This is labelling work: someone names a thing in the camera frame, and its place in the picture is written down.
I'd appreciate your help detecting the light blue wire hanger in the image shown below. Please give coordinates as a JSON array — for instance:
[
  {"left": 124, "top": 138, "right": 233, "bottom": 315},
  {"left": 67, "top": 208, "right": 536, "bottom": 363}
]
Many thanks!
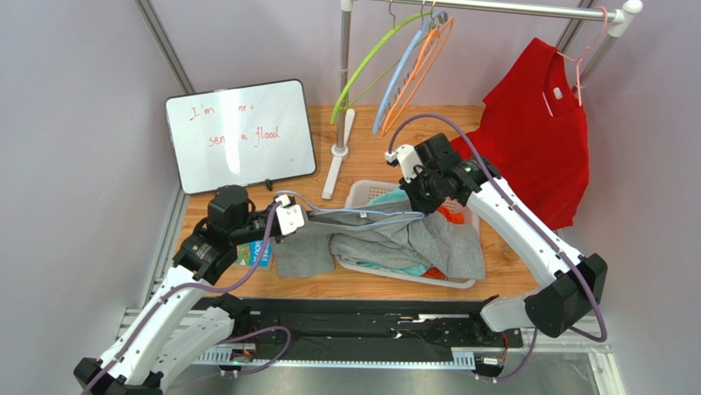
[{"left": 274, "top": 190, "right": 426, "bottom": 229}]

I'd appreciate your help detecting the grey t shirt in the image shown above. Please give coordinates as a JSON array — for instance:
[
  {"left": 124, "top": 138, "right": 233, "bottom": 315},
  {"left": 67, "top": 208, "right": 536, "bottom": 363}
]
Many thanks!
[{"left": 272, "top": 199, "right": 485, "bottom": 280}]

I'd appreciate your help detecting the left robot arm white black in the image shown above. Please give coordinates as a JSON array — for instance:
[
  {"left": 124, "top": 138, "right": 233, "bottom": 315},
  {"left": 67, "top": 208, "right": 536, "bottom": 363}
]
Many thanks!
[{"left": 74, "top": 185, "right": 306, "bottom": 394}]

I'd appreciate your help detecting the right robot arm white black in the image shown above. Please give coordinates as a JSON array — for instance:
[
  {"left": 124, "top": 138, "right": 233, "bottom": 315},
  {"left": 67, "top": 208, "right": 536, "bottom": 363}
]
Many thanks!
[{"left": 384, "top": 133, "right": 608, "bottom": 338}]

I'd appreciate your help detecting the teal t shirt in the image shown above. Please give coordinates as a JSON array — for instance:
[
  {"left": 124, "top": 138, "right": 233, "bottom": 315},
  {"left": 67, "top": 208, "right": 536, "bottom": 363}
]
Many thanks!
[{"left": 357, "top": 188, "right": 429, "bottom": 277}]

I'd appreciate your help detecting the orange t shirt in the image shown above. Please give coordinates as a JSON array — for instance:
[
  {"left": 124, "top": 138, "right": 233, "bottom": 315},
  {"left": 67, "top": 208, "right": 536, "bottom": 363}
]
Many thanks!
[{"left": 421, "top": 207, "right": 465, "bottom": 281}]

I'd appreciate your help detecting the blue plastic notched hanger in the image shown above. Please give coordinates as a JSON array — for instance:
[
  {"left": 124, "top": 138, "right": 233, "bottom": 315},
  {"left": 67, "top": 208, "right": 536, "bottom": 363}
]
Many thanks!
[{"left": 372, "top": 2, "right": 449, "bottom": 135}]

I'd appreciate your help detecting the red t shirt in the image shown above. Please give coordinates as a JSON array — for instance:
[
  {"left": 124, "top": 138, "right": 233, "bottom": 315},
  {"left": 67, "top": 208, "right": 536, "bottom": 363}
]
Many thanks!
[{"left": 468, "top": 38, "right": 590, "bottom": 230}]

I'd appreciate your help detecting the orange hanger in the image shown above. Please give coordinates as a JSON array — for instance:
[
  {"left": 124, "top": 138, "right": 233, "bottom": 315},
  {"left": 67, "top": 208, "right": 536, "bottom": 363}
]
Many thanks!
[{"left": 380, "top": 2, "right": 456, "bottom": 137}]

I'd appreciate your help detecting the green hanger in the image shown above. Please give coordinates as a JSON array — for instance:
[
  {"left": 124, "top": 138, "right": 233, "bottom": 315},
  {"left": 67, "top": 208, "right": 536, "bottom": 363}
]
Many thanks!
[{"left": 329, "top": 1, "right": 429, "bottom": 125}]

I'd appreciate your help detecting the blue treehouse book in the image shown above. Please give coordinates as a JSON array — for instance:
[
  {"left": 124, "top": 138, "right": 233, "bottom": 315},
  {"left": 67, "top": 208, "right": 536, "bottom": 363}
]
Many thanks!
[{"left": 234, "top": 241, "right": 273, "bottom": 271}]

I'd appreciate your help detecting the white plastic laundry basket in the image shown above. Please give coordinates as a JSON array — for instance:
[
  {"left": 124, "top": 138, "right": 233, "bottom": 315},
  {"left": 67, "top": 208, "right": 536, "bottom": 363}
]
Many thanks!
[{"left": 337, "top": 180, "right": 480, "bottom": 289}]

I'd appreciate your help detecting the white dry-erase board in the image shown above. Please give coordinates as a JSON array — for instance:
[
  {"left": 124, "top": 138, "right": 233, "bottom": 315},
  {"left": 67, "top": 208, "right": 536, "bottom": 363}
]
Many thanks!
[{"left": 165, "top": 79, "right": 318, "bottom": 194}]

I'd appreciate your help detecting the metal clothes rack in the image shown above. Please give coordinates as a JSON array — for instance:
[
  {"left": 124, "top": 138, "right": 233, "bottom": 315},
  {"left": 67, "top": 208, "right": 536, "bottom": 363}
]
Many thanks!
[{"left": 321, "top": 1, "right": 643, "bottom": 200}]

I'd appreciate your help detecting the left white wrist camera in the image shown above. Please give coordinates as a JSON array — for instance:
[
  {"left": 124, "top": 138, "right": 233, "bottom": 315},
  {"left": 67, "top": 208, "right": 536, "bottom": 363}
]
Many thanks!
[{"left": 275, "top": 194, "right": 308, "bottom": 236}]

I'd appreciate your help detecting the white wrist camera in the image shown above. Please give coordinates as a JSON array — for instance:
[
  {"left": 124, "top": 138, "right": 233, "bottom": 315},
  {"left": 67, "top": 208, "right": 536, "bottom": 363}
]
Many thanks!
[
  {"left": 384, "top": 144, "right": 425, "bottom": 184},
  {"left": 275, "top": 194, "right": 308, "bottom": 236}
]

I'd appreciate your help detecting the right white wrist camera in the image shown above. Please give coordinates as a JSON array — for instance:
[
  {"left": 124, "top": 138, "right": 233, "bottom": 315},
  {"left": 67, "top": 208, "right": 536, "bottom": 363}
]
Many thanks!
[{"left": 384, "top": 144, "right": 425, "bottom": 184}]

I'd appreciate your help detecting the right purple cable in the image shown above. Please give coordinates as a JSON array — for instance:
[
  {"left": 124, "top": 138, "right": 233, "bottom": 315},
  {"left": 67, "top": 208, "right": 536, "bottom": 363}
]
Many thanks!
[{"left": 387, "top": 113, "right": 609, "bottom": 343}]

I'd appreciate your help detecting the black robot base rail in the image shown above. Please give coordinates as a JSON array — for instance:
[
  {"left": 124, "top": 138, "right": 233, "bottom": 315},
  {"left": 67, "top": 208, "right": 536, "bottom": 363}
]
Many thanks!
[{"left": 218, "top": 298, "right": 525, "bottom": 375}]

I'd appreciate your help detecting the pink wire hanger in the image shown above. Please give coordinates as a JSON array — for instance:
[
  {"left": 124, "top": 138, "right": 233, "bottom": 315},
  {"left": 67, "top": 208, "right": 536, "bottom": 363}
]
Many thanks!
[{"left": 541, "top": 0, "right": 609, "bottom": 118}]

